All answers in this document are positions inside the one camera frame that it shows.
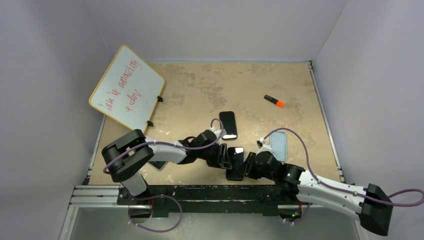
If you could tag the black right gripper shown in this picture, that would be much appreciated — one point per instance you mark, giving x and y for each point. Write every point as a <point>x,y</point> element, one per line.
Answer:
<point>247,171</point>

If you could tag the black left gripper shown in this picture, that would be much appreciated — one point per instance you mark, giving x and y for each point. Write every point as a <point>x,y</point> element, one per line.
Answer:
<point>221,160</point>

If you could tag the black phone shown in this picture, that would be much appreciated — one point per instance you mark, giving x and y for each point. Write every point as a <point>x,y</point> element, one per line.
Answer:
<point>236,157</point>

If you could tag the light blue phone case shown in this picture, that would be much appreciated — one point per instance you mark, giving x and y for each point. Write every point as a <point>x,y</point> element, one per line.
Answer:
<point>278,145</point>

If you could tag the black phone case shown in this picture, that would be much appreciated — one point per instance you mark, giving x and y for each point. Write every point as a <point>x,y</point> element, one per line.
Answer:
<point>229,124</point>
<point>234,174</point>

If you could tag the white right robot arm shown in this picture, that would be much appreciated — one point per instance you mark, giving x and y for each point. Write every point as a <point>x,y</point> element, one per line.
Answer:
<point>363,204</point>

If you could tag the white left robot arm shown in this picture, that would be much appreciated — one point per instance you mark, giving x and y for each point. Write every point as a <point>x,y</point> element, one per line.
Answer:
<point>127,155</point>

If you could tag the phone with bright reflection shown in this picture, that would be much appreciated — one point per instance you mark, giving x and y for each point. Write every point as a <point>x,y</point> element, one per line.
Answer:
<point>159,165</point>

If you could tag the black marker orange cap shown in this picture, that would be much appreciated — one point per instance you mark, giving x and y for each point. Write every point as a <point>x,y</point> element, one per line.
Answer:
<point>274,100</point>

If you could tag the white whiteboard with red writing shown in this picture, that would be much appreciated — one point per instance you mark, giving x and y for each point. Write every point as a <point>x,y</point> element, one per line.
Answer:
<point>128,91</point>

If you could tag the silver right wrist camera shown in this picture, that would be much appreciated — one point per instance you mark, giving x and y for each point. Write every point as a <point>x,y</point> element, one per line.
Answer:
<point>263,147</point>

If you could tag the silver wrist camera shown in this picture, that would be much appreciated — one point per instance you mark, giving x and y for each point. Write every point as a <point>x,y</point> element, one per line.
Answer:
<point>263,147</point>
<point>219,133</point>

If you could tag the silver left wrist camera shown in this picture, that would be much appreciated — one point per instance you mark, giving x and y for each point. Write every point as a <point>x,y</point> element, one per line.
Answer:
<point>219,133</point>

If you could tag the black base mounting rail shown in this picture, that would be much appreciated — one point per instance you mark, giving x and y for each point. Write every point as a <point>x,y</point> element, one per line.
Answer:
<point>267,200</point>

